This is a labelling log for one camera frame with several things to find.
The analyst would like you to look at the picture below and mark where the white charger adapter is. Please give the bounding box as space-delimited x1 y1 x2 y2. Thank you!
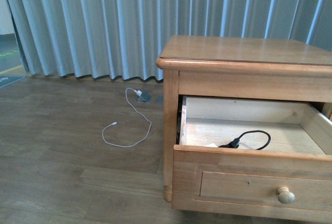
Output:
205 143 218 148

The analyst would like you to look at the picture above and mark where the black charger cable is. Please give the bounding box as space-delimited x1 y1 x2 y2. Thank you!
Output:
218 130 272 151

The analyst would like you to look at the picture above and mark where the wooden drawer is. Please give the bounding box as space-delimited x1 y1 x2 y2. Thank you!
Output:
172 96 331 223

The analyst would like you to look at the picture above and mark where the round wooden knob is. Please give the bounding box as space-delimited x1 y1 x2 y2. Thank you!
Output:
277 187 296 204

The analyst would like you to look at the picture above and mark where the grey floor power socket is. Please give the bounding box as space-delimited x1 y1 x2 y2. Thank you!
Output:
135 91 152 103

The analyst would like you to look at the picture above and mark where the light wooden nightstand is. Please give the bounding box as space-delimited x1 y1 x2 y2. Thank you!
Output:
156 35 332 203

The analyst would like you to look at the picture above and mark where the light blue-grey curtain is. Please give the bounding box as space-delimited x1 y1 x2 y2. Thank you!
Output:
7 0 331 80

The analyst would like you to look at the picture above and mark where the white cable on floor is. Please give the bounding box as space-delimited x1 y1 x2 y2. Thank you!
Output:
102 87 153 148

